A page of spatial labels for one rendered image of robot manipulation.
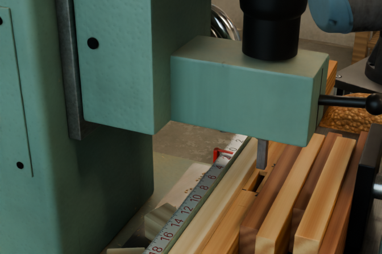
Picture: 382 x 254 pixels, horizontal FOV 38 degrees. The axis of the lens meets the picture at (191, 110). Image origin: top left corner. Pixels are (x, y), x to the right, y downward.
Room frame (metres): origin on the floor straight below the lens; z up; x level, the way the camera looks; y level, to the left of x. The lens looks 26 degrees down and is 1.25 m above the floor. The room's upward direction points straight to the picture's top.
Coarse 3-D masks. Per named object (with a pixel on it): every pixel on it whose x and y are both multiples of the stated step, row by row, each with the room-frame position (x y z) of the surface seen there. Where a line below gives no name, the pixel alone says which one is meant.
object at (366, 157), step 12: (372, 132) 0.48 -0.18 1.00; (372, 144) 0.45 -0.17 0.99; (360, 156) 0.43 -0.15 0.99; (372, 156) 0.43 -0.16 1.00; (360, 168) 0.42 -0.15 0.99; (372, 168) 0.41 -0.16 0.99; (360, 180) 0.42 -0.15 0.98; (372, 180) 0.41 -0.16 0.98; (360, 192) 0.42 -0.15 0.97; (372, 192) 0.44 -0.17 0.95; (360, 204) 0.42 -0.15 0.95; (372, 204) 0.48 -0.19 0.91; (360, 216) 0.41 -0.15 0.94; (348, 228) 0.42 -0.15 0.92; (360, 228) 0.41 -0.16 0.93; (348, 240) 0.42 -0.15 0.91; (360, 240) 0.41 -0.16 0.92
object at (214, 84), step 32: (192, 64) 0.48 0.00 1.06; (224, 64) 0.47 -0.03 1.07; (256, 64) 0.46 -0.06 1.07; (288, 64) 0.46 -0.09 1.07; (320, 64) 0.47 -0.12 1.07; (192, 96) 0.48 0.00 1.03; (224, 96) 0.47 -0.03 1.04; (256, 96) 0.45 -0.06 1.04; (288, 96) 0.44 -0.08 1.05; (224, 128) 0.47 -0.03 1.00; (256, 128) 0.45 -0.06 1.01; (288, 128) 0.44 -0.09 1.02
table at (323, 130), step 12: (324, 108) 0.73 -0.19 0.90; (324, 132) 0.66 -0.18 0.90; (336, 132) 0.66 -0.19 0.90; (348, 132) 0.66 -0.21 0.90; (372, 216) 0.47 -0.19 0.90; (372, 228) 0.45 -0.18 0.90; (372, 240) 0.43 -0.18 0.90; (288, 252) 0.41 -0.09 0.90; (348, 252) 0.41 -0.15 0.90; (360, 252) 0.41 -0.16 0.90; (372, 252) 0.41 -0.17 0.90
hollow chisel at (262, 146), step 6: (258, 144) 0.48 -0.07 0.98; (264, 144) 0.48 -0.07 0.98; (258, 150) 0.48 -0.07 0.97; (264, 150) 0.48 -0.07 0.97; (258, 156) 0.48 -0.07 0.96; (264, 156) 0.48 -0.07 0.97; (258, 162) 0.48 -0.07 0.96; (264, 162) 0.48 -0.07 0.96; (258, 168) 0.48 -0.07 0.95; (264, 168) 0.48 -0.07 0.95
